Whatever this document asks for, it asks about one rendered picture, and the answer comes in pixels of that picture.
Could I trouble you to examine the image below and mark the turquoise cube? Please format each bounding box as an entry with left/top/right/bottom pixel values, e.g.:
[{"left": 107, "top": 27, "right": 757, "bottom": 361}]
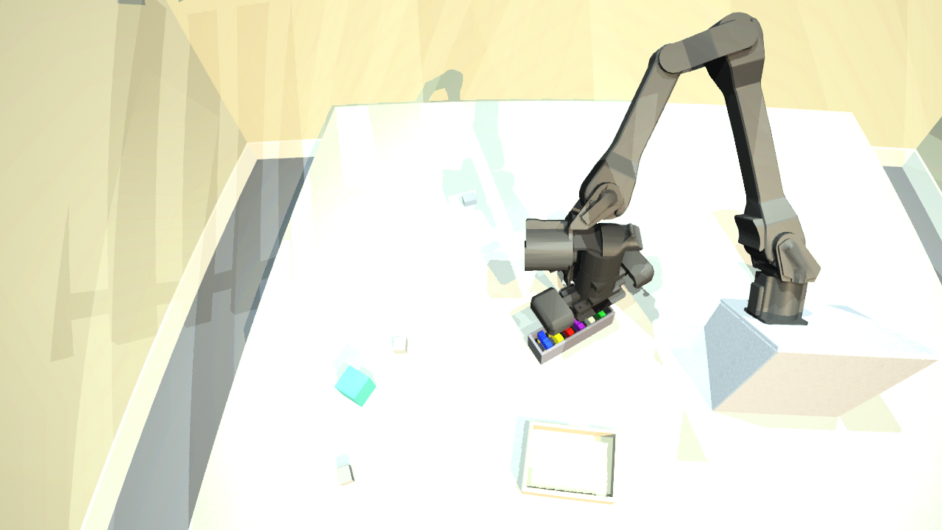
[{"left": 335, "top": 366, "right": 376, "bottom": 407}]

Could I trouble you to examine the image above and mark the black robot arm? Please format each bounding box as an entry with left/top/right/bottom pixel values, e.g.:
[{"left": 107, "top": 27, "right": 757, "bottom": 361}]
[{"left": 525, "top": 12, "right": 821, "bottom": 325}]

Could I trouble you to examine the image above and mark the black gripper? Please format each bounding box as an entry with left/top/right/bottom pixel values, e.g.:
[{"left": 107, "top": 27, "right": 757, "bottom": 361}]
[{"left": 531, "top": 250, "right": 654, "bottom": 336}]

